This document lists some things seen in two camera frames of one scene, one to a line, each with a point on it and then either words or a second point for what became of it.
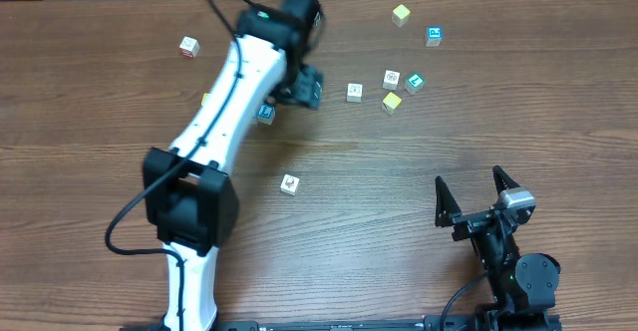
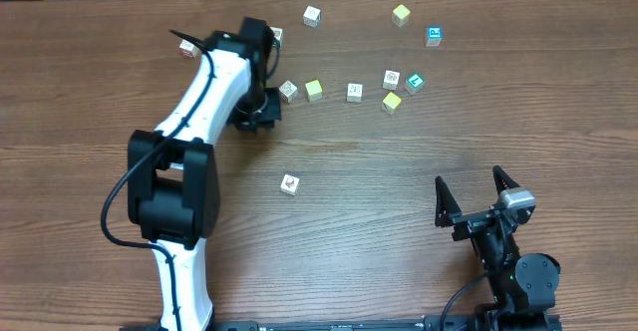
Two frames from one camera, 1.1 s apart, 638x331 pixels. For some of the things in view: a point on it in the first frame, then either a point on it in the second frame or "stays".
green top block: (414, 83) stays
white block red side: (189, 47) stays
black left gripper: (307, 89) to (256, 114)
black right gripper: (478, 220) stays
